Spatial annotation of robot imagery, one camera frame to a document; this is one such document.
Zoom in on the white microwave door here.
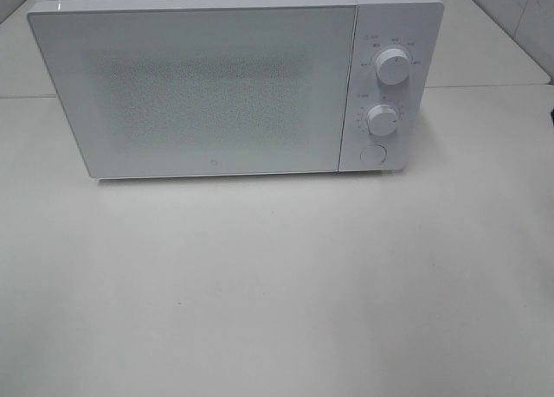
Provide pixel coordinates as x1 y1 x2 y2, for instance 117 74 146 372
29 6 356 179

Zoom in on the white microwave knob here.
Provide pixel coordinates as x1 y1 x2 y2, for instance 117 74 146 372
366 105 400 137
375 48 410 86

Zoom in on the round white door button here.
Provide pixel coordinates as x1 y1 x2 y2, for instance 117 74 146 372
360 144 387 170

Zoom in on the white microwave oven body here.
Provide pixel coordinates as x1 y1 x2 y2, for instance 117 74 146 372
27 0 444 173

